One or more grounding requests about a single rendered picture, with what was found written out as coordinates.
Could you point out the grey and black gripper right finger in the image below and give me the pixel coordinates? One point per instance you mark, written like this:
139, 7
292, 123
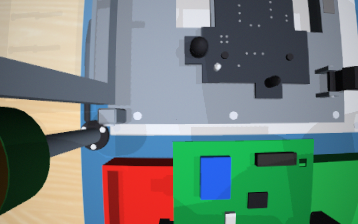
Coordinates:
319, 217

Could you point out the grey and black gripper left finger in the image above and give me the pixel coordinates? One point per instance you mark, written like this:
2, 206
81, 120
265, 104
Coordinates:
165, 221

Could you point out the red bin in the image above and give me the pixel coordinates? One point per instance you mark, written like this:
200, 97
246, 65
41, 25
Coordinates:
137, 190

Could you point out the green open-top bin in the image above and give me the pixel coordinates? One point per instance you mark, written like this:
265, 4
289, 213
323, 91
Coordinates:
335, 186

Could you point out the green circuit board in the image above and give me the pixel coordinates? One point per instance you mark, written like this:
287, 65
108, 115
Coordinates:
242, 182

